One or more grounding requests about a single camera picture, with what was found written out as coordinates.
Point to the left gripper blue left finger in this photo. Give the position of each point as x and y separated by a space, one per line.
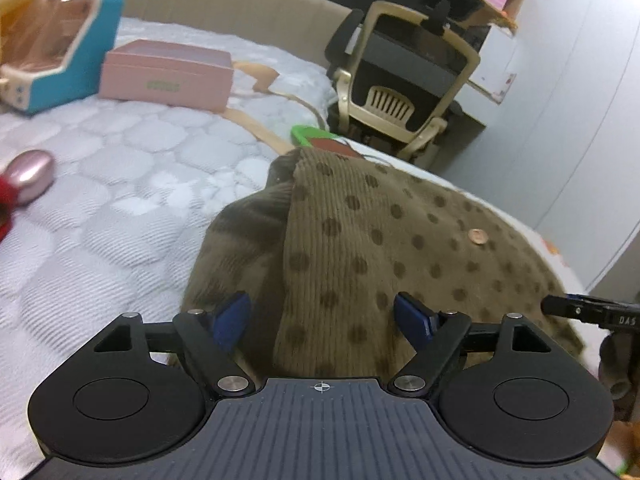
208 342

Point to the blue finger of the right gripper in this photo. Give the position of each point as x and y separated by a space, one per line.
578 307

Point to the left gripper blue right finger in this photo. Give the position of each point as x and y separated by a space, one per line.
437 338

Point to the brown polka dot corduroy garment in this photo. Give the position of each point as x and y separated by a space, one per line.
323 249

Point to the white quilted mattress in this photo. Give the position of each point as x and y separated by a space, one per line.
119 229

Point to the pink metallic oval case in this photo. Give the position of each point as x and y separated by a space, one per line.
29 175

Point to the red fabric garment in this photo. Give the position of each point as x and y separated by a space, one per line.
8 202

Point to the beige and black office chair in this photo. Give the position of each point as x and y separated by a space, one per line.
397 73

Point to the pink rectangular box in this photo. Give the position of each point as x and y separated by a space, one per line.
168 73

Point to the blue and cream toy case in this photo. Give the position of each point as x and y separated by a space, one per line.
55 51

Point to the beige upholstered bed headboard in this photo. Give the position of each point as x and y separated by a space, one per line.
302 27

